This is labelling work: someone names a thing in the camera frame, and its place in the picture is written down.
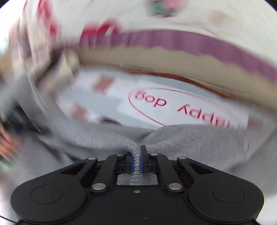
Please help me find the grey sweater with black cat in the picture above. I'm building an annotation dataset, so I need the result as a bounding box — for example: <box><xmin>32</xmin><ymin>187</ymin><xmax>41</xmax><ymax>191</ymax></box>
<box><xmin>12</xmin><ymin>120</ymin><xmax>276</xmax><ymax>195</ymax></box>

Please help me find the person's left hand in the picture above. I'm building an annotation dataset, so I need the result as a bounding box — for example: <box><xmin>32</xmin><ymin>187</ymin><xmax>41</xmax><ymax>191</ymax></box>
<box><xmin>0</xmin><ymin>125</ymin><xmax>20</xmax><ymax>161</ymax></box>

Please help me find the folded white garment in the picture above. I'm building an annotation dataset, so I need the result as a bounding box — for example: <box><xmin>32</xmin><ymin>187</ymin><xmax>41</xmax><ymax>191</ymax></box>
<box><xmin>30</xmin><ymin>50</ymin><xmax>80</xmax><ymax>94</ymax></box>

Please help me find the bear print quilt purple trim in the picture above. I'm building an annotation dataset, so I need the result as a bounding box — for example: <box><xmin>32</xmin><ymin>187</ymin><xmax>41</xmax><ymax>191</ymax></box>
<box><xmin>1</xmin><ymin>1</ymin><xmax>276</xmax><ymax>81</ymax></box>

